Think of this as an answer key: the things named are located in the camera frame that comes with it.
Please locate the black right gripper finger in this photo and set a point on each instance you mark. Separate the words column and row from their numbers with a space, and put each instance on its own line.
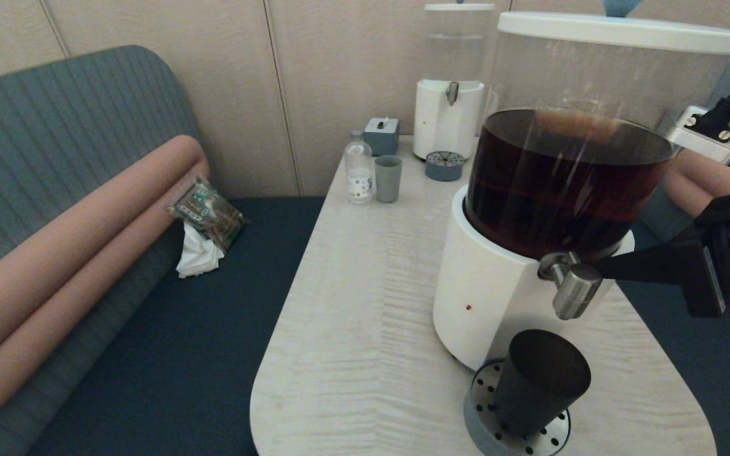
column 656, row 265

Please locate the large silver dispenser tap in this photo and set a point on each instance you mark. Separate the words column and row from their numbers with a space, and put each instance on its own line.
column 571, row 291

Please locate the black plastic cup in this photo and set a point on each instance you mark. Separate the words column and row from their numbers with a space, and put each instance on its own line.
column 533, row 386

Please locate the grey plastic cup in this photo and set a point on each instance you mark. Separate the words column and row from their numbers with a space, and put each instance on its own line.
column 388, row 179

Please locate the pink sofa bolster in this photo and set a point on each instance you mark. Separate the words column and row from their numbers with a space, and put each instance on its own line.
column 688, row 183
column 54, row 272

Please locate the dark blue sofa seat cushion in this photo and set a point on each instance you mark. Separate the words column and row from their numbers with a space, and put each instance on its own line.
column 688, row 380
column 200, row 354

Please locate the large tea beverage dispenser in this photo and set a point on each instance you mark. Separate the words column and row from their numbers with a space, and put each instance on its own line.
column 492, row 297

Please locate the small round grey drip tray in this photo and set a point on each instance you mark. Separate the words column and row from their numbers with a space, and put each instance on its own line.
column 444, row 166

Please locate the large round perforated drip tray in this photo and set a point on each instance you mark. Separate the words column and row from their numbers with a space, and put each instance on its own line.
column 479, row 418

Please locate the large white dispenser lid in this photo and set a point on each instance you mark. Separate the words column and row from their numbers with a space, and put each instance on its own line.
column 618, row 31

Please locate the small water beverage dispenser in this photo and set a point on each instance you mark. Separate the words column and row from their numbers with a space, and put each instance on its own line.
column 444, row 123

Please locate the small silver dispenser tap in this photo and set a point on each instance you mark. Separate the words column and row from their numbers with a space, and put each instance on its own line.
column 451, row 92

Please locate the grey square tissue box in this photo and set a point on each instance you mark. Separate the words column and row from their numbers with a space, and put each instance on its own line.
column 381, row 138

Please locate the clear plastic bottle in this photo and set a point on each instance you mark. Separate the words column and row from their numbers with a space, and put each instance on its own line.
column 358, row 170

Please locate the small white dispenser lid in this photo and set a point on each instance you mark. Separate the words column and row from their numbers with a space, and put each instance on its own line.
column 459, row 7

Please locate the green snack packet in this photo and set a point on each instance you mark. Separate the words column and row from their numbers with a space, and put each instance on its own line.
column 210, row 212

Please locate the crumpled white tissue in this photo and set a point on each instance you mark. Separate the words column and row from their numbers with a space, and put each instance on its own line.
column 199, row 256

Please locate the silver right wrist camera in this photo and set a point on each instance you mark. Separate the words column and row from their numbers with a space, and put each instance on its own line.
column 710, row 142

